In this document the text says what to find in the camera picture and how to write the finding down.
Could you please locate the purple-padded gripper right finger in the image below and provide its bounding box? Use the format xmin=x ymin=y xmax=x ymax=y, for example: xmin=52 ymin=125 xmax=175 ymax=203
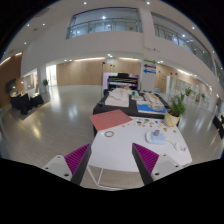
xmin=132 ymin=143 xmax=182 ymax=185

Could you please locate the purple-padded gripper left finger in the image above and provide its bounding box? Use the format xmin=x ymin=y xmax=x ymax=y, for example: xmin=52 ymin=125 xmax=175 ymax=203
xmin=42 ymin=144 xmax=92 ymax=185

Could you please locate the grey charger plug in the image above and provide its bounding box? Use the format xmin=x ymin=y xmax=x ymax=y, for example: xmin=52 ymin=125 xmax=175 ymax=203
xmin=153 ymin=130 xmax=160 ymax=136

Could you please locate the white power strip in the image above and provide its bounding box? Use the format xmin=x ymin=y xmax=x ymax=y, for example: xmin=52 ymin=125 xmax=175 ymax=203
xmin=145 ymin=132 xmax=166 ymax=145

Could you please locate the white folding table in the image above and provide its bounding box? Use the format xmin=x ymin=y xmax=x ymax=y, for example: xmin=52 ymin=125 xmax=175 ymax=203
xmin=89 ymin=117 xmax=192 ymax=172

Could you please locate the blue board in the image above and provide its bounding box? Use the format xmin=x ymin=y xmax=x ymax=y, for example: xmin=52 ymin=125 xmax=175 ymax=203
xmin=137 ymin=104 xmax=166 ymax=114

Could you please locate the red paper sheet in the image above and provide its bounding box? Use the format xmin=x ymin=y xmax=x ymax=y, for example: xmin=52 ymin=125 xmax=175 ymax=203
xmin=90 ymin=109 xmax=131 ymax=131

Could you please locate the potted green plant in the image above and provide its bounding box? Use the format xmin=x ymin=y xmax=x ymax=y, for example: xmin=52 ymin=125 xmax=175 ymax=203
xmin=164 ymin=93 xmax=185 ymax=127

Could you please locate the black display table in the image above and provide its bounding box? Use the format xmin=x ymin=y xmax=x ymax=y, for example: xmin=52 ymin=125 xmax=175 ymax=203
xmin=92 ymin=89 xmax=173 ymax=136

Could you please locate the white architectural model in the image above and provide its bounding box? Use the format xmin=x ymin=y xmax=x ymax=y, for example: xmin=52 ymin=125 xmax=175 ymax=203
xmin=105 ymin=88 xmax=129 ymax=107

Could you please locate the black draped table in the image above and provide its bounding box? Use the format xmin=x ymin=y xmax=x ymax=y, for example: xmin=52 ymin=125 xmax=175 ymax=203
xmin=10 ymin=94 xmax=32 ymax=115

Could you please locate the black piano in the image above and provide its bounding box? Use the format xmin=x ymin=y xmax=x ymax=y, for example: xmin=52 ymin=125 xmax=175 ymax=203
xmin=107 ymin=73 xmax=138 ymax=90

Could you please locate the white charger cable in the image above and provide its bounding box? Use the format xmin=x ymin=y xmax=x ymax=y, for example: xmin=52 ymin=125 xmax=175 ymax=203
xmin=165 ymin=138 xmax=188 ymax=154

